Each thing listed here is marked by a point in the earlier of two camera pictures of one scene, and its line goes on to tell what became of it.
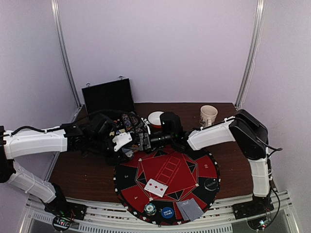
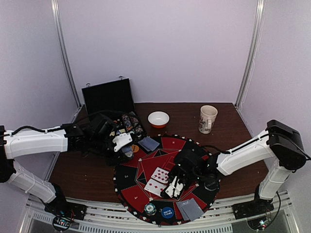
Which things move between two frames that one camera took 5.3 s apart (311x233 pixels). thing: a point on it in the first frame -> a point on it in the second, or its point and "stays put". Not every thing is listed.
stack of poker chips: x=150 y=209 stays put
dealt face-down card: x=192 y=209 stays put
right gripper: x=146 y=141 -> x=177 y=176
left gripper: x=117 y=159 stays put
